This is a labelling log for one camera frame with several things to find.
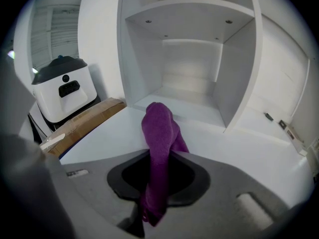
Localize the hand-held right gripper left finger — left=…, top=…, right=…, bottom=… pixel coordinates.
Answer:
left=61, top=148, right=150, bottom=239

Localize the white desk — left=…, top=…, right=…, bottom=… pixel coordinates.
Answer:
left=59, top=106, right=315, bottom=209

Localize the white shelf cabinet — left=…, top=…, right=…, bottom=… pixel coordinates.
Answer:
left=117, top=0, right=312, bottom=144

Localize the brown cardboard box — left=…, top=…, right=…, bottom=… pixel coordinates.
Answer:
left=46, top=97, right=127, bottom=156

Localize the white flat stick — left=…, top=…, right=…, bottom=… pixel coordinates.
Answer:
left=39, top=133, right=66, bottom=150

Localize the white and black robot machine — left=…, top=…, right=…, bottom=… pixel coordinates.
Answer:
left=27, top=103, right=50, bottom=144
left=31, top=56, right=98, bottom=123

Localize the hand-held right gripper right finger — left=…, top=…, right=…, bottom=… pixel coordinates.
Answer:
left=152, top=150, right=297, bottom=239

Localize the purple cloth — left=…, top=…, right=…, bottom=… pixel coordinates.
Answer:
left=139, top=102, right=190, bottom=228

